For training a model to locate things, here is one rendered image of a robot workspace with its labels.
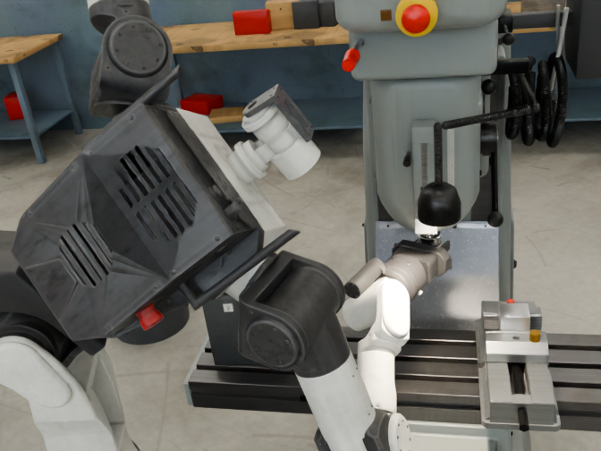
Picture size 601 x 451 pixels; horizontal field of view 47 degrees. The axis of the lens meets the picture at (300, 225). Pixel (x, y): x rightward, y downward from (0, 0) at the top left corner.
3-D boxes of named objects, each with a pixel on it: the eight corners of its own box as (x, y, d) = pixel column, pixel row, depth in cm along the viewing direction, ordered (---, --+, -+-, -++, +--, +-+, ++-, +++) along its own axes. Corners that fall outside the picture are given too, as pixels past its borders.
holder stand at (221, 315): (306, 362, 162) (297, 291, 153) (214, 366, 165) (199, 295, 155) (309, 331, 173) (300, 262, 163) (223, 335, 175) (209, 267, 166)
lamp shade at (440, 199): (427, 230, 113) (427, 196, 110) (410, 212, 120) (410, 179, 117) (468, 221, 115) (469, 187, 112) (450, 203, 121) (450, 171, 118)
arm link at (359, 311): (427, 294, 131) (399, 327, 123) (387, 311, 138) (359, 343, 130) (392, 245, 130) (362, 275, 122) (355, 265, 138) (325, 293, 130)
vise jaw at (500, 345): (548, 363, 142) (549, 348, 141) (486, 361, 145) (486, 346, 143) (545, 345, 148) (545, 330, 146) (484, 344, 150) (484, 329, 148)
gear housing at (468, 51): (499, 76, 112) (501, 13, 108) (350, 83, 118) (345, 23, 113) (491, 28, 141) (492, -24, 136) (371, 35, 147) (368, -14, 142)
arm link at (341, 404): (402, 494, 104) (352, 373, 97) (325, 496, 110) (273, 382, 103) (415, 440, 114) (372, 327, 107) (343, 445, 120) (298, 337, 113)
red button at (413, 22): (430, 34, 97) (429, 4, 95) (401, 36, 98) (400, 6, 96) (430, 29, 100) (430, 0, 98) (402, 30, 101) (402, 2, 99)
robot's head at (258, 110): (269, 169, 102) (309, 145, 99) (231, 126, 99) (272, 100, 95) (276, 146, 107) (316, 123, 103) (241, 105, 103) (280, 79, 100)
